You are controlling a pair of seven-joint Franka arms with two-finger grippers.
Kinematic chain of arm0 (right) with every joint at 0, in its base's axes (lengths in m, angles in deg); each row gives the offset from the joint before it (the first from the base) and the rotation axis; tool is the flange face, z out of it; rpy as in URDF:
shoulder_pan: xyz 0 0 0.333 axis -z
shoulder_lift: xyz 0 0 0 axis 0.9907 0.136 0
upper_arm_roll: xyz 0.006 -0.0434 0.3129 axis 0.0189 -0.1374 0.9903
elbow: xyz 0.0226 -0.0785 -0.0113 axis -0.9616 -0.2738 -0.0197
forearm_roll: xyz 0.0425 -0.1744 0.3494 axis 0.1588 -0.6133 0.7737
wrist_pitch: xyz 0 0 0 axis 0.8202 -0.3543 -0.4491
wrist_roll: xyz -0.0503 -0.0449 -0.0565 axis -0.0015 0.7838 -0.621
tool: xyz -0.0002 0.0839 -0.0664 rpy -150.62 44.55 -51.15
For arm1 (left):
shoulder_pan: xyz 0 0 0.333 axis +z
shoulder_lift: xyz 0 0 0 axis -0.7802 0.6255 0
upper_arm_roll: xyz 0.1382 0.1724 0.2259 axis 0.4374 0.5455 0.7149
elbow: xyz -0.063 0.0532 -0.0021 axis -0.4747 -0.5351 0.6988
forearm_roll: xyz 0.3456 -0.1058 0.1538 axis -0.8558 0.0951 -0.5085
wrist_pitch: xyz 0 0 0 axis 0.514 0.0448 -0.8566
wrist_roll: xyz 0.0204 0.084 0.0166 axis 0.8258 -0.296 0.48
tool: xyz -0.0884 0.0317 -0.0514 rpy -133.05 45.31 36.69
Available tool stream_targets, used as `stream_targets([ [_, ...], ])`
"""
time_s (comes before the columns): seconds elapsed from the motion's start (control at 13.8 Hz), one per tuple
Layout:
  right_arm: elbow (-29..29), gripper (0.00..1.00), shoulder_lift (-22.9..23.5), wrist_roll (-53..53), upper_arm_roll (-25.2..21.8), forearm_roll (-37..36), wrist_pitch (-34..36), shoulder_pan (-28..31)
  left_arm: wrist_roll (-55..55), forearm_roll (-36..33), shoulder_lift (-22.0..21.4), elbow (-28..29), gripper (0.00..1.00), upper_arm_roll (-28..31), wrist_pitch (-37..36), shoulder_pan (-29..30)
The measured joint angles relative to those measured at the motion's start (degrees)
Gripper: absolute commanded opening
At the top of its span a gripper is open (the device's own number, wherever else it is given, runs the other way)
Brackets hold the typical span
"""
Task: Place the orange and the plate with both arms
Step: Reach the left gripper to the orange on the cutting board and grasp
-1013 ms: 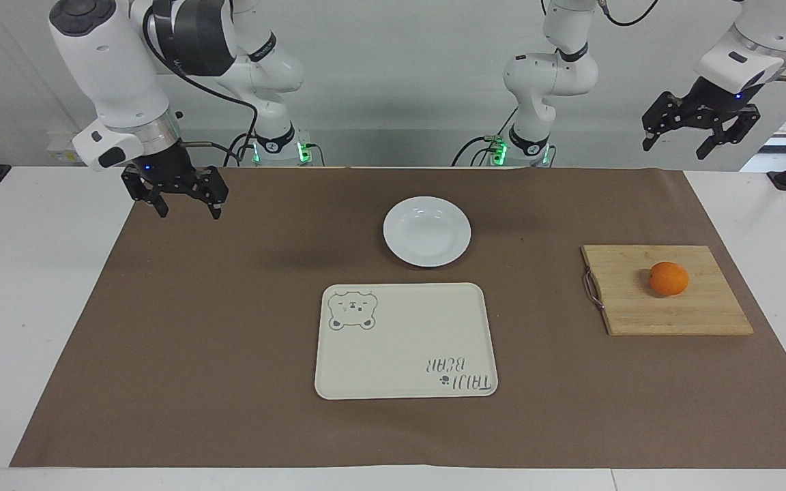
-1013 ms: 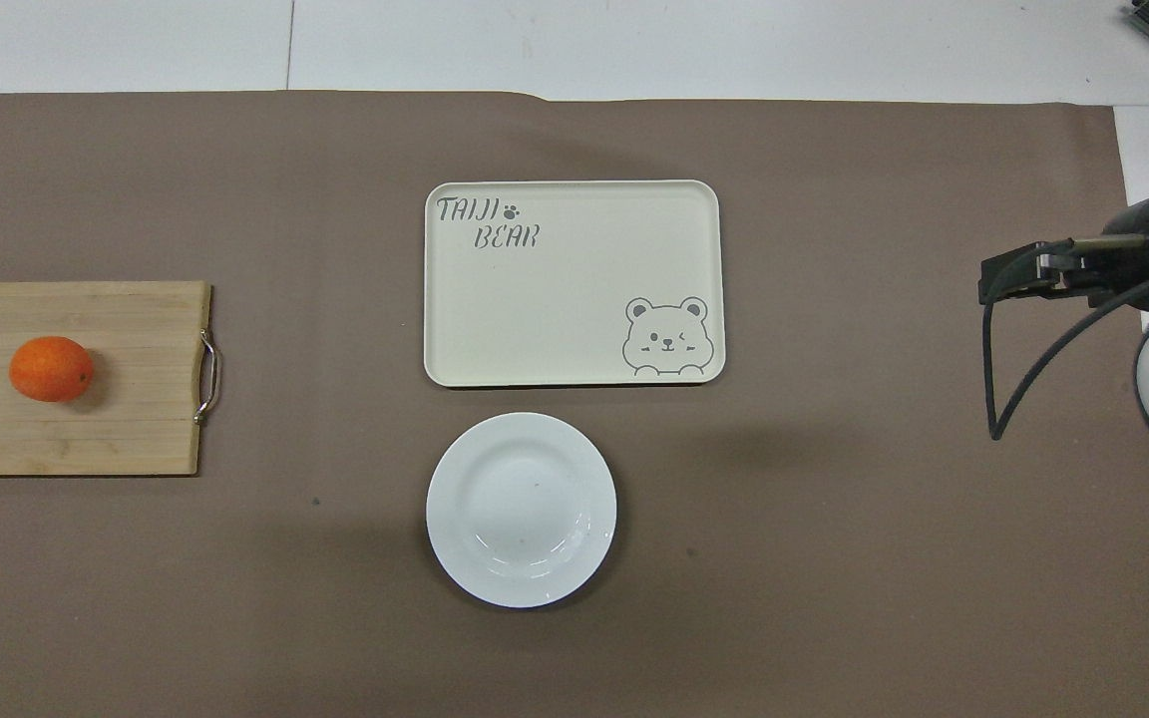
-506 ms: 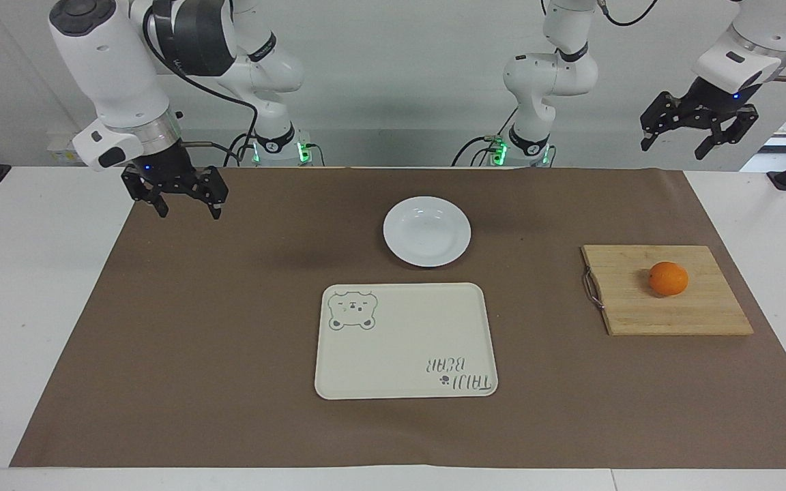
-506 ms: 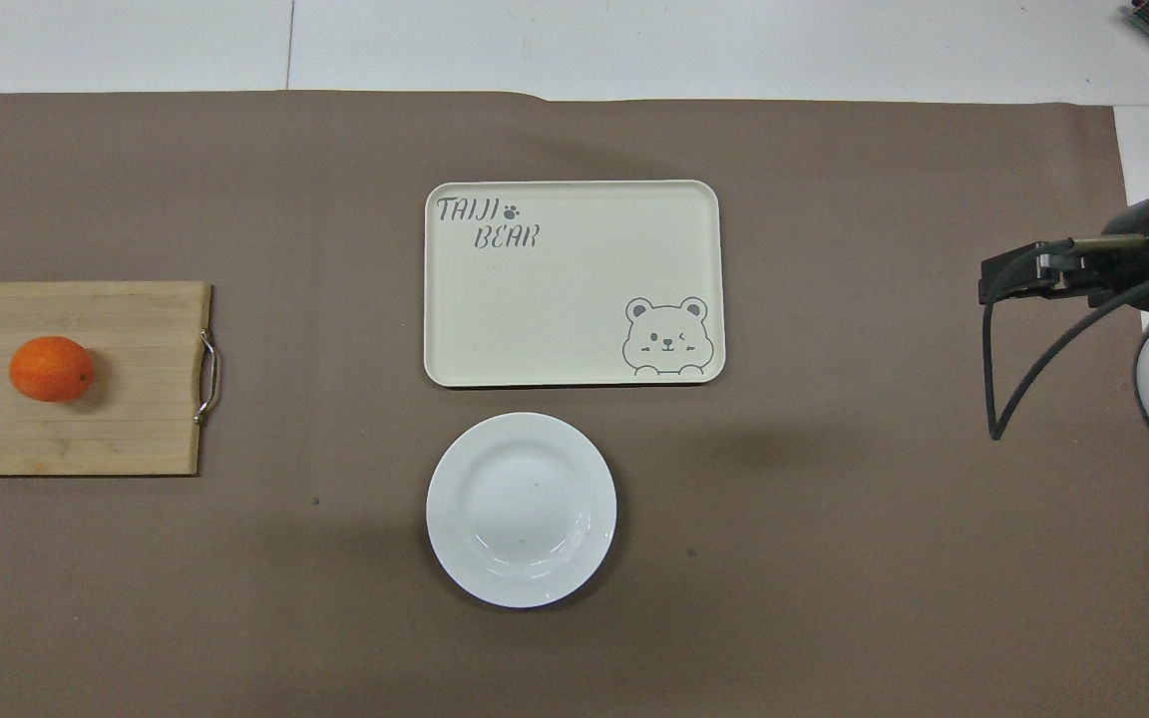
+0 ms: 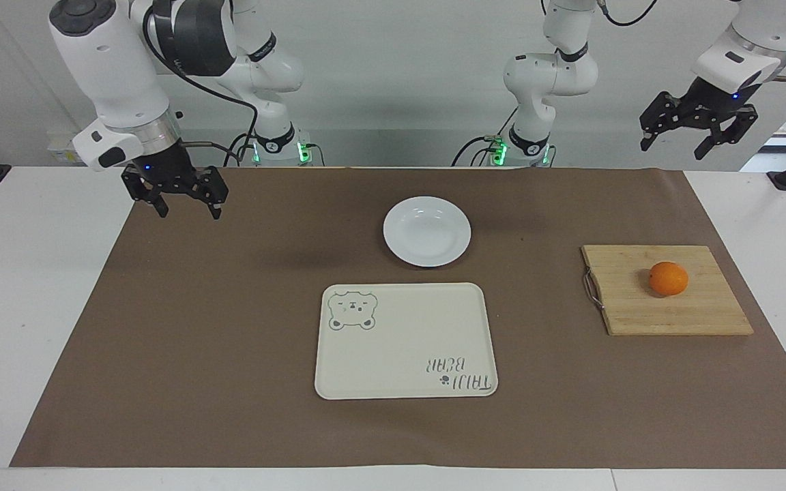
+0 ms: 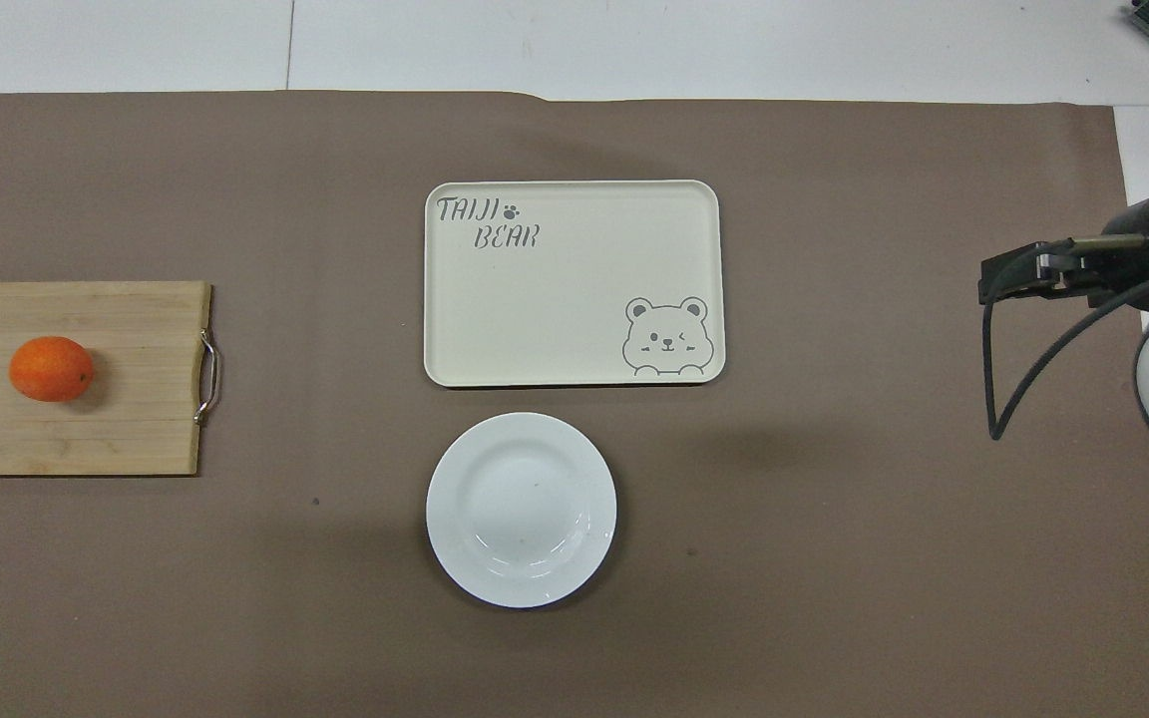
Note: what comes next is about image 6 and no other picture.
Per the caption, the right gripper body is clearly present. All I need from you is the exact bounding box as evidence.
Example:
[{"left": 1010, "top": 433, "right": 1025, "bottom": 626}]
[{"left": 1067, "top": 195, "right": 1149, "bottom": 309}]

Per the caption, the white round plate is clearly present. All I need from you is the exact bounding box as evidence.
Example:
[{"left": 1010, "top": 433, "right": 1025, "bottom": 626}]
[{"left": 425, "top": 412, "right": 618, "bottom": 609}]

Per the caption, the cream tray with bear print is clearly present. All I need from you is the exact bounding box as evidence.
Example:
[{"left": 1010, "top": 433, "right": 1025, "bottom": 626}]
[{"left": 423, "top": 179, "right": 726, "bottom": 388}]

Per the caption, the orange fruit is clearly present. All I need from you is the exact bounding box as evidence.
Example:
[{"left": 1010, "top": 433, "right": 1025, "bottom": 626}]
[{"left": 8, "top": 336, "right": 96, "bottom": 404}]

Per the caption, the black cable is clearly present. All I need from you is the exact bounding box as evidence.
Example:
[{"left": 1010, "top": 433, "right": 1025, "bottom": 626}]
[{"left": 980, "top": 233, "right": 1149, "bottom": 442}]

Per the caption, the wooden cutting board, metal handle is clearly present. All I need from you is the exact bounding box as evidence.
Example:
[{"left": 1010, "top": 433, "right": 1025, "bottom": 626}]
[{"left": 0, "top": 280, "right": 221, "bottom": 477}]

